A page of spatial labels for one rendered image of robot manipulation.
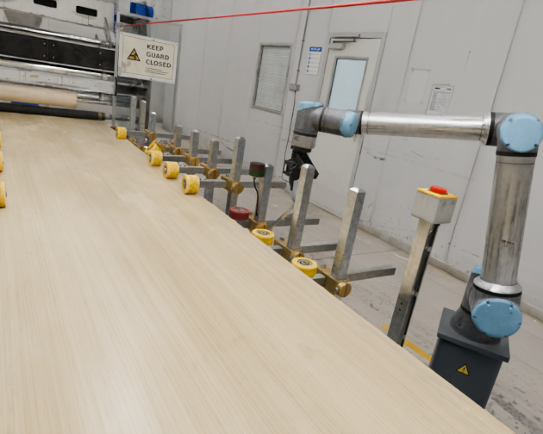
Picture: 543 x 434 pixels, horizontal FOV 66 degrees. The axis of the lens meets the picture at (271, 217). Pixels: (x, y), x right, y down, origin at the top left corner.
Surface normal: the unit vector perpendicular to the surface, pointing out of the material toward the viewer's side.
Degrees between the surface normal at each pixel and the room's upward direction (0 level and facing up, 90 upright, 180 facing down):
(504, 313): 95
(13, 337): 0
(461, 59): 90
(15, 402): 0
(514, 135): 83
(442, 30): 90
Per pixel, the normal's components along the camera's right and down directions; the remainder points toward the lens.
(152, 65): 0.52, 0.33
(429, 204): -0.84, 0.03
